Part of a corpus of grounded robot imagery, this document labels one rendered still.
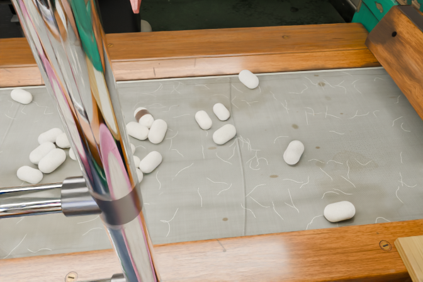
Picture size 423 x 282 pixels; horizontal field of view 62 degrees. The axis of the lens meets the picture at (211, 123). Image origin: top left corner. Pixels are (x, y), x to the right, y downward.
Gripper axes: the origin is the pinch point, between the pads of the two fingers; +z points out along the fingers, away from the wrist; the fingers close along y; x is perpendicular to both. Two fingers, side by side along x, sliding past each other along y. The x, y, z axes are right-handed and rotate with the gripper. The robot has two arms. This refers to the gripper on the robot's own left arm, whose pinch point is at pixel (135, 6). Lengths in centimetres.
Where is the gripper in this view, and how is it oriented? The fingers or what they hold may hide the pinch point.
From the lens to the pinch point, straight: 56.0
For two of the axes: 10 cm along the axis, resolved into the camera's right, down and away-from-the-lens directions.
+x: -0.7, 0.7, 9.9
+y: 9.9, -0.7, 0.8
